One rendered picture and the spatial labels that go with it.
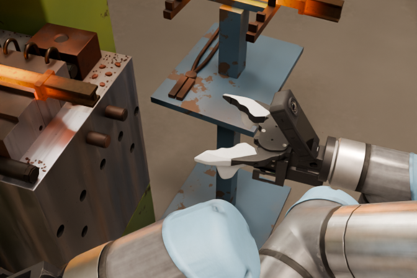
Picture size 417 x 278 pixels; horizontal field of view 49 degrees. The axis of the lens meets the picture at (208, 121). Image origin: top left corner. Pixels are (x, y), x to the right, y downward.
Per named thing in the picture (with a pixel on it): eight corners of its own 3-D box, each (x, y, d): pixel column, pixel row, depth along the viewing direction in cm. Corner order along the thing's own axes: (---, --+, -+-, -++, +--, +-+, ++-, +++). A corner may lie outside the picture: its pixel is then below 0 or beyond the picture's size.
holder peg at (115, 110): (128, 115, 96) (127, 106, 94) (123, 124, 94) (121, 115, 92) (111, 111, 97) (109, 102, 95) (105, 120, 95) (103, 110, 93)
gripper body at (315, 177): (247, 179, 75) (321, 198, 73) (251, 143, 69) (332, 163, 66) (258, 146, 80) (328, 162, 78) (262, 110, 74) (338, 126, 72)
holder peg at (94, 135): (112, 141, 91) (110, 132, 89) (105, 151, 89) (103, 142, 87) (94, 136, 92) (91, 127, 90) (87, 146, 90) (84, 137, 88)
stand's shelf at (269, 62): (303, 51, 141) (304, 46, 140) (253, 138, 116) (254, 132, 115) (215, 27, 151) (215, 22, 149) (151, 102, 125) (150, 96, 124)
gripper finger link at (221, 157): (200, 192, 71) (255, 177, 73) (200, 167, 67) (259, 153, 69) (194, 177, 73) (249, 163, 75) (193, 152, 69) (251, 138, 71)
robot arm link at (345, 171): (363, 169, 65) (367, 130, 71) (330, 161, 66) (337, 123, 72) (351, 200, 71) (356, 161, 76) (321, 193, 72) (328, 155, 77)
